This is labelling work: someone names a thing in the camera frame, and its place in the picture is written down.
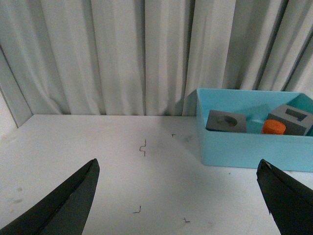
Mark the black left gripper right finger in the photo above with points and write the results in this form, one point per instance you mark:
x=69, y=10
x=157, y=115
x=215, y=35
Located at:
x=288, y=201

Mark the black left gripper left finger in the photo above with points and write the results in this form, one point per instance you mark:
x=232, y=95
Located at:
x=64, y=211

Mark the orange cylinder with white numbers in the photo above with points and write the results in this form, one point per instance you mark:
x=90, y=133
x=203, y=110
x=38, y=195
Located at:
x=272, y=126

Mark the gray block with square slot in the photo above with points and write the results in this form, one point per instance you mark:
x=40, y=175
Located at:
x=296, y=121

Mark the gray block with round hole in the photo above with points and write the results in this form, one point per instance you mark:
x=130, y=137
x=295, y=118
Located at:
x=226, y=122

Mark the light blue plastic box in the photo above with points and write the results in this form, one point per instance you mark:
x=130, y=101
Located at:
x=294, y=153

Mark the white pleated curtain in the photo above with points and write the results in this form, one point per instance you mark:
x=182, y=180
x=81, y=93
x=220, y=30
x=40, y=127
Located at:
x=148, y=57

